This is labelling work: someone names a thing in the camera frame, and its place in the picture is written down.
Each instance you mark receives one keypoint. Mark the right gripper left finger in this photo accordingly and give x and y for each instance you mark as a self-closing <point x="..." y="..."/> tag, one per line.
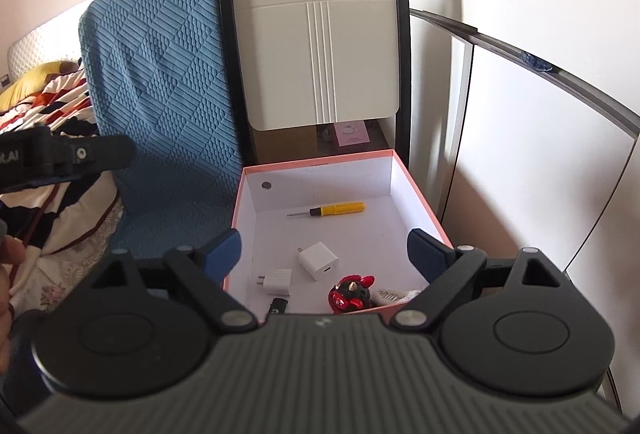
<point x="201" y="272"/>

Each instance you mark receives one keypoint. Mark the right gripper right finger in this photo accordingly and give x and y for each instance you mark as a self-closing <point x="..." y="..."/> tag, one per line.
<point x="451" y="274"/>

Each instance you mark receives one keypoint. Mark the small white plug charger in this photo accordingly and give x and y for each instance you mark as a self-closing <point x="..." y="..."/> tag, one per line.
<point x="276" y="282"/>

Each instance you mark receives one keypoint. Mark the black rectangular stick device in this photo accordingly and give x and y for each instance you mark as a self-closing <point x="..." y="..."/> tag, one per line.
<point x="278" y="306"/>

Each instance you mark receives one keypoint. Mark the red devil figurine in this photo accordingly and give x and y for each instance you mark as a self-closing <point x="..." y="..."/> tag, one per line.
<point x="351" y="294"/>

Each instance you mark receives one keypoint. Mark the large white charger block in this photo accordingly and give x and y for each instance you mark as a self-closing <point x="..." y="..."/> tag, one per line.
<point x="318" y="261"/>

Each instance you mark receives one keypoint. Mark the yellow handled screwdriver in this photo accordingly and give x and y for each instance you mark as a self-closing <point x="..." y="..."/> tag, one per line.
<point x="333" y="210"/>

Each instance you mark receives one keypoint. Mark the person's left hand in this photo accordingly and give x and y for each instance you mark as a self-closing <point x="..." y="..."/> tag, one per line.
<point x="12" y="253"/>

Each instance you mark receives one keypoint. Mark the yellow pillow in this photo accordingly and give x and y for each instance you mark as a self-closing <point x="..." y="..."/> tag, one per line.
<point x="33" y="82"/>

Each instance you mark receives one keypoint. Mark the striped fleece blanket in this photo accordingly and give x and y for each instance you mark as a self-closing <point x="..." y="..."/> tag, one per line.
<point x="58" y="198"/>

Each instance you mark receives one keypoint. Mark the pink cardboard box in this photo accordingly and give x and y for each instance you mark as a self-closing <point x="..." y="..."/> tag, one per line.
<point x="373" y="242"/>

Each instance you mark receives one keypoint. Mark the blue quilted chair cover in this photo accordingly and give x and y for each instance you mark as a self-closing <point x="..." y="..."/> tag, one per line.
<point x="181" y="187"/>

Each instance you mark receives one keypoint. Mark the small pink card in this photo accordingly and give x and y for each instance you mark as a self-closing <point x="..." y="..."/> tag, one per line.
<point x="351" y="133"/>

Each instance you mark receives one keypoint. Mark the dark metal curved rail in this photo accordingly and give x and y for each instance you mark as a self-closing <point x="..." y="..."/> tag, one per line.
<point x="535" y="153"/>

